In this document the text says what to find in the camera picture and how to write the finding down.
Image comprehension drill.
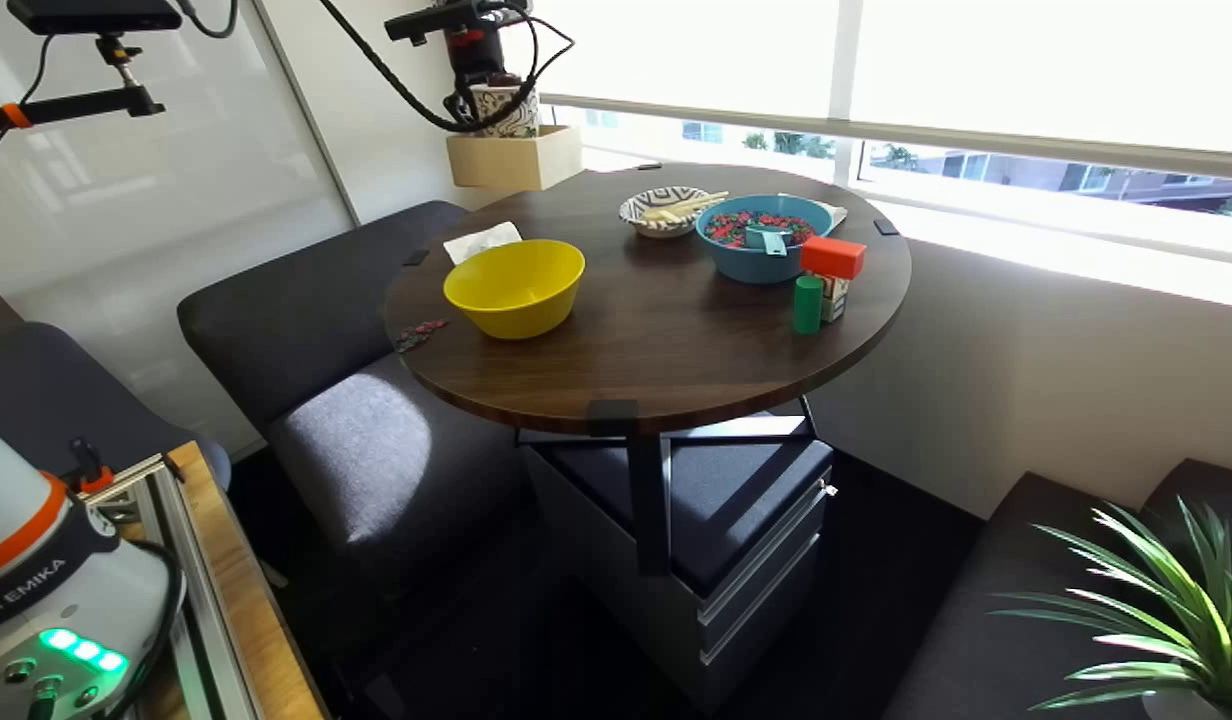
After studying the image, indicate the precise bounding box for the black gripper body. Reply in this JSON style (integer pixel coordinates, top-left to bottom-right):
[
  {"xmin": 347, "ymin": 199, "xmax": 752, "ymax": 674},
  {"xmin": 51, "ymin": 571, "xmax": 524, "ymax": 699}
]
[{"xmin": 383, "ymin": 0, "xmax": 532, "ymax": 91}]

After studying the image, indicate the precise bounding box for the light wooden box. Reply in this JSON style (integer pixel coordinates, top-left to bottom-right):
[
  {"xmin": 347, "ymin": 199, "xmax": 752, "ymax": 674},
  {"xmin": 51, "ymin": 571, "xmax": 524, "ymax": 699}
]
[{"xmin": 450, "ymin": 126, "xmax": 580, "ymax": 192}]

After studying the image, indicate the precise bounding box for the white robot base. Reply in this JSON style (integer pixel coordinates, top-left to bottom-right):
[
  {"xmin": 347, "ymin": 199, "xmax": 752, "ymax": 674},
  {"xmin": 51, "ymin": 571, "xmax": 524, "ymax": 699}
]
[{"xmin": 0, "ymin": 438, "xmax": 181, "ymax": 720}]

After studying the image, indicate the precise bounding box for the yellow plastic bowl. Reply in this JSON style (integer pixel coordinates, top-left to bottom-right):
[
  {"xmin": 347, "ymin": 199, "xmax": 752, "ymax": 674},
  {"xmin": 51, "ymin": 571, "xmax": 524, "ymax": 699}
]
[{"xmin": 444, "ymin": 238, "xmax": 587, "ymax": 339}]

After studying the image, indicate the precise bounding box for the blue bowl with items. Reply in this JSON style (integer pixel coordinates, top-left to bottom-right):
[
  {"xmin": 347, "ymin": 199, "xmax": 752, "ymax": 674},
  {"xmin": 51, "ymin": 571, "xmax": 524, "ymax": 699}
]
[{"xmin": 696, "ymin": 192, "xmax": 848, "ymax": 287}]

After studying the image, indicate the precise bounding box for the white paper napkin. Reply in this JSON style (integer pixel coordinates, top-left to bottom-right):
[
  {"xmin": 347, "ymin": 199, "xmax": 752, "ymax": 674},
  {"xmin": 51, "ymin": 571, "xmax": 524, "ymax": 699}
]
[{"xmin": 444, "ymin": 219, "xmax": 520, "ymax": 266}]

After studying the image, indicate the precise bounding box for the small patterned plate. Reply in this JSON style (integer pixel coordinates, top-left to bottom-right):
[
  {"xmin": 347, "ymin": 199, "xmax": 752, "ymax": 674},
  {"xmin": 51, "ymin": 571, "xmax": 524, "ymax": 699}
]
[{"xmin": 619, "ymin": 185, "xmax": 711, "ymax": 238}]

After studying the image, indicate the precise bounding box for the round dark wooden table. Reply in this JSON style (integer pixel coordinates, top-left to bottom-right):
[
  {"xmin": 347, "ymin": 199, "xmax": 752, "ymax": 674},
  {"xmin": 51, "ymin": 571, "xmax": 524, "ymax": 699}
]
[{"xmin": 379, "ymin": 164, "xmax": 911, "ymax": 576}]

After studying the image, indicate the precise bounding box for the dark cushioned bench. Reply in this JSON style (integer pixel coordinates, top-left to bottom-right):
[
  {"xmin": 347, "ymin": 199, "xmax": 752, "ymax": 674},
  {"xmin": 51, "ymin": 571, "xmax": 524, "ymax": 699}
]
[{"xmin": 175, "ymin": 199, "xmax": 474, "ymax": 431}]

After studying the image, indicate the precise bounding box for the green wooden cylinder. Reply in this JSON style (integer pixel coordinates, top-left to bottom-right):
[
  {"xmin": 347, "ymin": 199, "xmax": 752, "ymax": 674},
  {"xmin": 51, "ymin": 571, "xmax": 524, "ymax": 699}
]
[{"xmin": 794, "ymin": 272, "xmax": 829, "ymax": 336}]

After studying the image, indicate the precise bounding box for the grey upholstered ottoman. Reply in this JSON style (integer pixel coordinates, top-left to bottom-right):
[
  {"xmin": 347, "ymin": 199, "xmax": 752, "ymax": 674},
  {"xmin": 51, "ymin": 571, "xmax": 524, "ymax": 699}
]
[{"xmin": 270, "ymin": 356, "xmax": 524, "ymax": 588}]

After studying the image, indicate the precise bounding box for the small grey table tag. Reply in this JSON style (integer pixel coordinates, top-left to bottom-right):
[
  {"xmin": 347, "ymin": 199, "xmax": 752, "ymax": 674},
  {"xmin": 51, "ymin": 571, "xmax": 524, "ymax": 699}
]
[{"xmin": 872, "ymin": 217, "xmax": 906, "ymax": 235}]

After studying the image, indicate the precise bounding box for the wooden robot mounting platform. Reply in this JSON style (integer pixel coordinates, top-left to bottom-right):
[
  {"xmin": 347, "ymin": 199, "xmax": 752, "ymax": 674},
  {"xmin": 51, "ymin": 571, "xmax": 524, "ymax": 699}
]
[{"xmin": 81, "ymin": 438, "xmax": 328, "ymax": 720}]

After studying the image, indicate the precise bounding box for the dark sofa seat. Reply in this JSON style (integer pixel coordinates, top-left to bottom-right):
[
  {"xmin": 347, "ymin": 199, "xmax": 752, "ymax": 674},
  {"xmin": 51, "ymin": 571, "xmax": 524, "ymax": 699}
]
[{"xmin": 886, "ymin": 461, "xmax": 1232, "ymax": 720}]

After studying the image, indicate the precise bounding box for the green potted plant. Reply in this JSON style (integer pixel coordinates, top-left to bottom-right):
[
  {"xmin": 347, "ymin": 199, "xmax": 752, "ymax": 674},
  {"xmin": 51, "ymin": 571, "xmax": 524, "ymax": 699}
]
[{"xmin": 999, "ymin": 495, "xmax": 1232, "ymax": 720}]

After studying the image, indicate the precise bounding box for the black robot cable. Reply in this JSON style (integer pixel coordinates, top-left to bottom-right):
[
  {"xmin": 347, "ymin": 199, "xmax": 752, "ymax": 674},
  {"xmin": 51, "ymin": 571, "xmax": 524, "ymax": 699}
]
[{"xmin": 316, "ymin": 0, "xmax": 578, "ymax": 136}]

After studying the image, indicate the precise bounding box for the black camera on stand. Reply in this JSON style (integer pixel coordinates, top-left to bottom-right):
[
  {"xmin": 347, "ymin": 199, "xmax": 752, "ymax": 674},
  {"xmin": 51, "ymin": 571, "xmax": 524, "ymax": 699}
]
[{"xmin": 0, "ymin": 0, "xmax": 181, "ymax": 132}]

